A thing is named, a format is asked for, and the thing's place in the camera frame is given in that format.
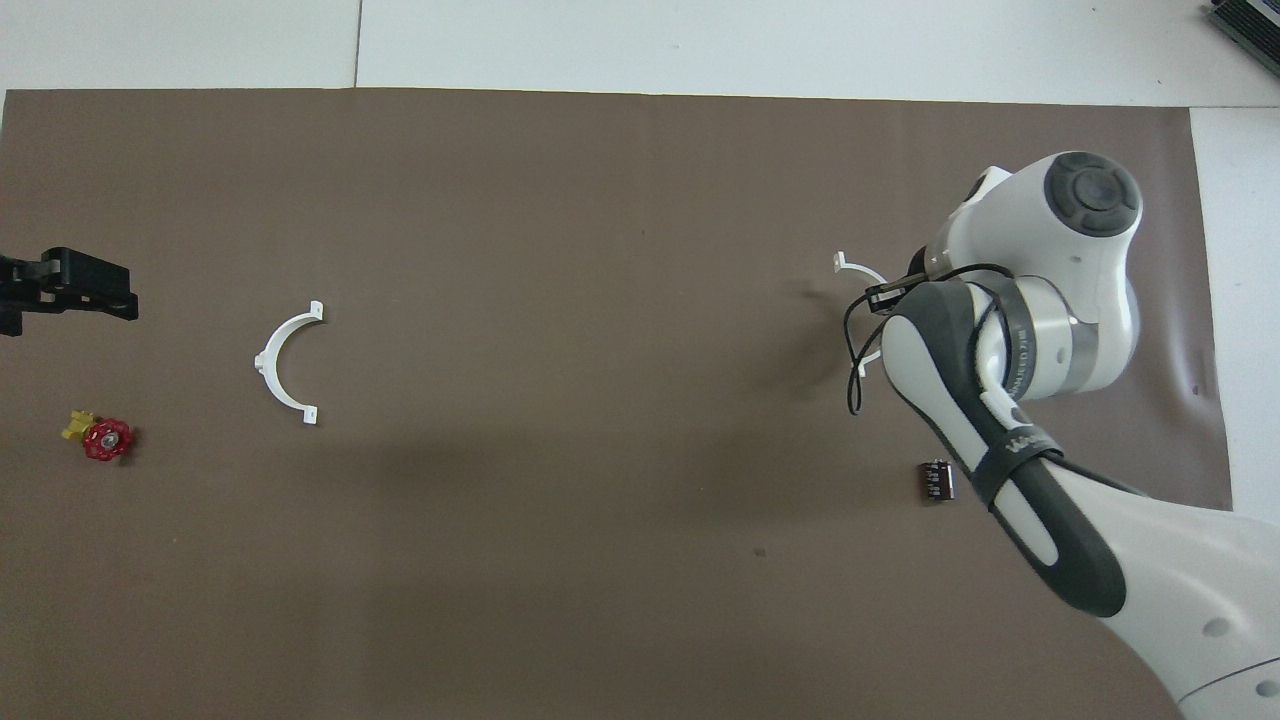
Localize red handle brass valve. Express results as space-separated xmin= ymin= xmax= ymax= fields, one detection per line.
xmin=62 ymin=408 xmax=137 ymax=463

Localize white half pipe clamp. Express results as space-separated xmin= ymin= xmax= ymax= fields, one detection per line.
xmin=833 ymin=252 xmax=891 ymax=379
xmin=254 ymin=299 xmax=326 ymax=428

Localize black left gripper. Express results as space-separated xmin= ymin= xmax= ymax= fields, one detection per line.
xmin=0 ymin=247 xmax=139 ymax=337

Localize grey ribbed device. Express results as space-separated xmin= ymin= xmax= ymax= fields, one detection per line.
xmin=1205 ymin=0 xmax=1280 ymax=51

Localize brown paper mat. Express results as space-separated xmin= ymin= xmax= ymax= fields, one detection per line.
xmin=0 ymin=88 xmax=1236 ymax=720

